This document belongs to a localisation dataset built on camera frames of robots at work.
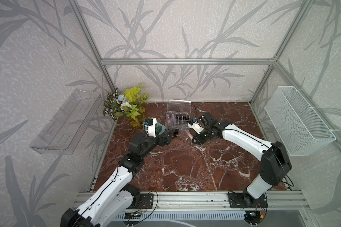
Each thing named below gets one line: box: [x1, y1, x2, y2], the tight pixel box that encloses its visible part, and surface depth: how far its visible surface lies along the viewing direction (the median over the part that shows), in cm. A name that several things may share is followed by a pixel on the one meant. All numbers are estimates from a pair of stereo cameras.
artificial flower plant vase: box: [103, 83, 150, 128], surface depth 90 cm
